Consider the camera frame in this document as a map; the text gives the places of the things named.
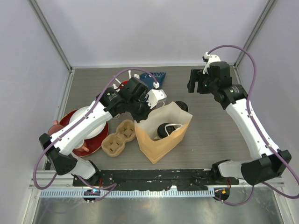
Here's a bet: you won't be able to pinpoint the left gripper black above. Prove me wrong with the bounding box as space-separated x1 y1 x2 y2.
127 93 156 123

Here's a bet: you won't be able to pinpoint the brown paper bag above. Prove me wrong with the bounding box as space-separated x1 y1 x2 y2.
135 102 192 164

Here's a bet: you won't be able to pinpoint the brown pulp cup carrier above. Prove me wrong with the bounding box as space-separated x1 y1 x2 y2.
101 119 136 157

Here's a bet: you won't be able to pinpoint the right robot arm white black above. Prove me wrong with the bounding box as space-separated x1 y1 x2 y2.
187 62 292 186

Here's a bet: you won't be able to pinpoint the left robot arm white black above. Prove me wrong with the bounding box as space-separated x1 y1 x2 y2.
39 77 150 186

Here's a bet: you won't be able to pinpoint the red straw holder cup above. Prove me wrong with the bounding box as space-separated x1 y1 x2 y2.
118 80 128 89

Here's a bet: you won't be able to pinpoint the blue ceramic leaf dish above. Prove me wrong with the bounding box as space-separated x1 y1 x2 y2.
139 71 167 89

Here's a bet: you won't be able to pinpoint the white paper plates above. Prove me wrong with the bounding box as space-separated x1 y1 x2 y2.
69 106 106 140

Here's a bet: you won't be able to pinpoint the red round tray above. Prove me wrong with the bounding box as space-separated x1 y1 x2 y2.
59 109 109 157

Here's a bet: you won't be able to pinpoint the pink mug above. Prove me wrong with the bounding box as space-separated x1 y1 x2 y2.
48 120 64 135

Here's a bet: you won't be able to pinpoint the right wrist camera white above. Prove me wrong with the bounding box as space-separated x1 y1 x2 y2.
202 52 221 74

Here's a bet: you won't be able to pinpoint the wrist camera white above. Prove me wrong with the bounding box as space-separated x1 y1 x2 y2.
202 52 221 74
146 89 167 109

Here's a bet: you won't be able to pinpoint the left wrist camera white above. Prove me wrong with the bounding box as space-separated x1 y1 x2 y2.
146 89 167 109

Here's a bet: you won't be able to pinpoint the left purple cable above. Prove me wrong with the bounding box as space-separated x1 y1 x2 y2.
34 68 159 203

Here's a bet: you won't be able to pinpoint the purple cable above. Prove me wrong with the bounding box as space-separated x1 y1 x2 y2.
34 68 159 203
209 44 299 205

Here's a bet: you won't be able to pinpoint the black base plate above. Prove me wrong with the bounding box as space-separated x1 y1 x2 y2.
72 168 239 191

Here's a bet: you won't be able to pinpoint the white slotted cable duct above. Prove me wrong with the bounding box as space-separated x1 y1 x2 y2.
40 188 214 198

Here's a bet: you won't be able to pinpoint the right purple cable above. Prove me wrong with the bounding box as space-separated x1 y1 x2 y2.
209 44 299 205

